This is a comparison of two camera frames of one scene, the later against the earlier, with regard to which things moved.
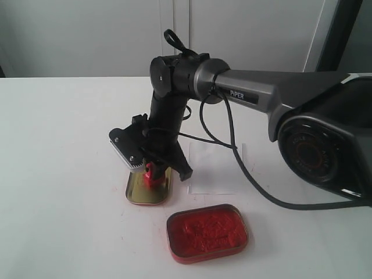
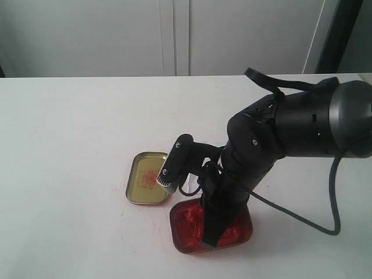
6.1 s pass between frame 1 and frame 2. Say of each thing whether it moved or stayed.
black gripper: moved
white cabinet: stayed
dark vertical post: stayed
